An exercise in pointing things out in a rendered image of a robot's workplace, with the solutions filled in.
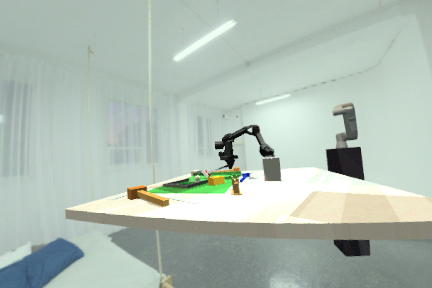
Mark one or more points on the blue golf putter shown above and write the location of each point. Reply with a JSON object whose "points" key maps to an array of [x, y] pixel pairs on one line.
{"points": [[245, 175]]}

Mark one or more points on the green flat mat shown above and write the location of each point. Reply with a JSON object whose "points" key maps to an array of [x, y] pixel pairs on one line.
{"points": [[201, 189]]}

